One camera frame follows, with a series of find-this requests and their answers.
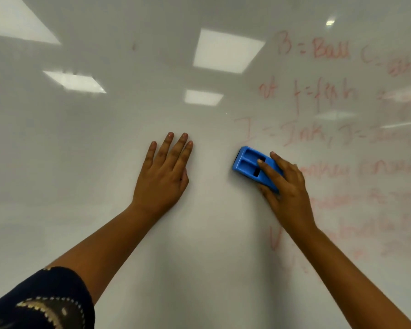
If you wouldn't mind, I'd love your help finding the person's left hand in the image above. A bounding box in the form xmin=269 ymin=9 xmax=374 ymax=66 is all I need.
xmin=132 ymin=132 xmax=194 ymax=220

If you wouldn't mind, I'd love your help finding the person's right hand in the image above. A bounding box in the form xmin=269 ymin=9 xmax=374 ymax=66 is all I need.
xmin=256 ymin=151 xmax=318 ymax=237

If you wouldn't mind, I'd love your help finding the blue whiteboard eraser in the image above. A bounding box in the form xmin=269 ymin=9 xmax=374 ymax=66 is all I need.
xmin=232 ymin=146 xmax=284 ymax=194

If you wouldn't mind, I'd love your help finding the person's left forearm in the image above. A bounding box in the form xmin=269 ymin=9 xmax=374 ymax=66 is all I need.
xmin=46 ymin=202 xmax=158 ymax=305

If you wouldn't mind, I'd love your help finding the person's right forearm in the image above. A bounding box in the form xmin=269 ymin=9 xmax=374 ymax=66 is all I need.
xmin=288 ymin=225 xmax=411 ymax=329

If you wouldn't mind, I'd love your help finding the white whiteboard with red writing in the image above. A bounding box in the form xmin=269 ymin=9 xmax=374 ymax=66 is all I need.
xmin=0 ymin=0 xmax=411 ymax=329

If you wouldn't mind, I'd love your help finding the dark patterned sleeve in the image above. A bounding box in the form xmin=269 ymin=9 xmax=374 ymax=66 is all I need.
xmin=0 ymin=266 xmax=96 ymax=329

